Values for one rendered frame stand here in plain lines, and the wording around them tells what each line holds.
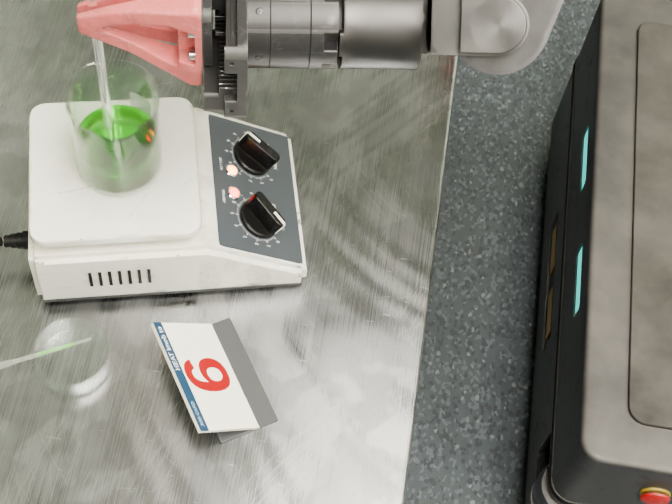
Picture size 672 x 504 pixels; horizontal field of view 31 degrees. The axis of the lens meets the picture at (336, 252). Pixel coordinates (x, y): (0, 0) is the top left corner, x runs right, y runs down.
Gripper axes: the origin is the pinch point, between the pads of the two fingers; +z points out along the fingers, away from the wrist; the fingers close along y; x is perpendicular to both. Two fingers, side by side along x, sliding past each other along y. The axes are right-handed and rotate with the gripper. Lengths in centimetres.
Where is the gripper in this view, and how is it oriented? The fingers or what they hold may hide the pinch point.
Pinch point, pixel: (91, 18)
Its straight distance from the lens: 75.3
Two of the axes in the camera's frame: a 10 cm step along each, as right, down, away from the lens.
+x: -0.8, 4.9, 8.7
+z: -10.0, 0.0, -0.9
